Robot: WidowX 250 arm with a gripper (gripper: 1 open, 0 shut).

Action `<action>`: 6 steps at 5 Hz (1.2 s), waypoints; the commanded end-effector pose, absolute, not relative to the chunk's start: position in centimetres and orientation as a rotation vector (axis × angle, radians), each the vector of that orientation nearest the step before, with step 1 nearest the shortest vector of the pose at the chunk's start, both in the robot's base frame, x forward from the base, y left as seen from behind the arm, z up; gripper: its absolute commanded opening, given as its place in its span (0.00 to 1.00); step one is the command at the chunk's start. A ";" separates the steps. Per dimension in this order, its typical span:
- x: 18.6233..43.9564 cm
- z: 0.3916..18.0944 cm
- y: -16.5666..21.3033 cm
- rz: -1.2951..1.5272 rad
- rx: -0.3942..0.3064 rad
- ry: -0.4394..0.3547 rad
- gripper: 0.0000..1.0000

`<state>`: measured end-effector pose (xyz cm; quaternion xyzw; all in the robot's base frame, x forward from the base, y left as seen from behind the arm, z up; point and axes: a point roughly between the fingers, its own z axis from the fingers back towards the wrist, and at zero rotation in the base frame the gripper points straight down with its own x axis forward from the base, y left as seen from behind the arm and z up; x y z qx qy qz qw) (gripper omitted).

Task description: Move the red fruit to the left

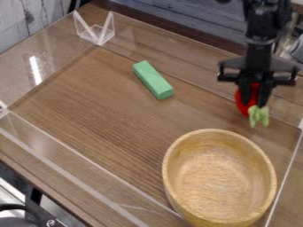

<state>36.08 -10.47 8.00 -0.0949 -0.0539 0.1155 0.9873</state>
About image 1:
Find red plush strawberry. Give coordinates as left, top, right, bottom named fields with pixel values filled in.
left=235, top=83, right=270, bottom=128

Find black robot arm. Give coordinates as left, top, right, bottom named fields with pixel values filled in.
left=218, top=0, right=300, bottom=107

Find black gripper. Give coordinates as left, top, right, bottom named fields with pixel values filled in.
left=218, top=57, right=300, bottom=107

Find black cable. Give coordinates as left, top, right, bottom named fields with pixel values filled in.
left=0, top=203, right=39, bottom=227

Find clear acrylic corner bracket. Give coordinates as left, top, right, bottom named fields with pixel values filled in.
left=72, top=11, right=115, bottom=46

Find clear acrylic tray wall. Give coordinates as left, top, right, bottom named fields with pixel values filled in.
left=0, top=101, right=183, bottom=227

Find wooden oval bowl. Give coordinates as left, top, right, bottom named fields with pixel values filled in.
left=161, top=129, right=276, bottom=227

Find green rectangular block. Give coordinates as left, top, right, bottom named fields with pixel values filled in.
left=132, top=60, right=174, bottom=99

